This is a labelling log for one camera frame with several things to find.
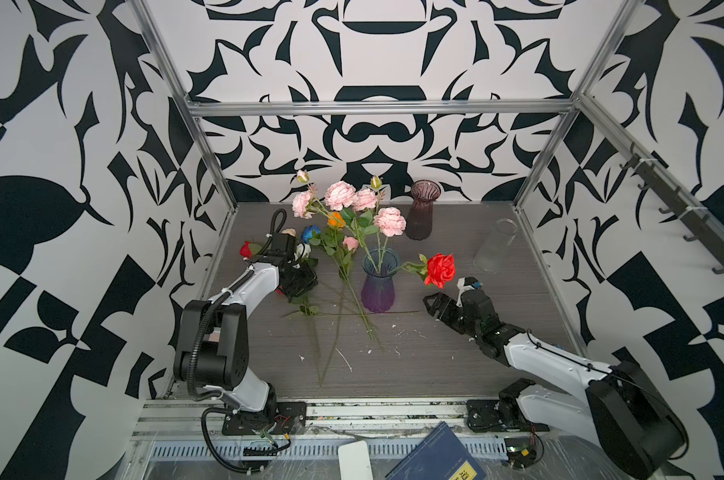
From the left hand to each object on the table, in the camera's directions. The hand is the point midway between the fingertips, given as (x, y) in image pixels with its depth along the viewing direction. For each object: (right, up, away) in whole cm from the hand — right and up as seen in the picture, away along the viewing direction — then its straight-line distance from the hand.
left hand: (317, 277), depth 91 cm
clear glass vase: (+54, +6, +6) cm, 55 cm away
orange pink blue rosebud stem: (+6, +8, +13) cm, 16 cm away
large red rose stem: (+29, +5, -27) cm, 40 cm away
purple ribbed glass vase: (+18, -3, -5) cm, 19 cm away
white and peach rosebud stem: (-2, -10, 0) cm, 10 cm away
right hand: (+34, -7, -4) cm, 35 cm away
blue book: (+31, -38, -21) cm, 54 cm away
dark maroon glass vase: (+32, +17, +11) cm, 38 cm away
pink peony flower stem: (+16, +15, -17) cm, 28 cm away
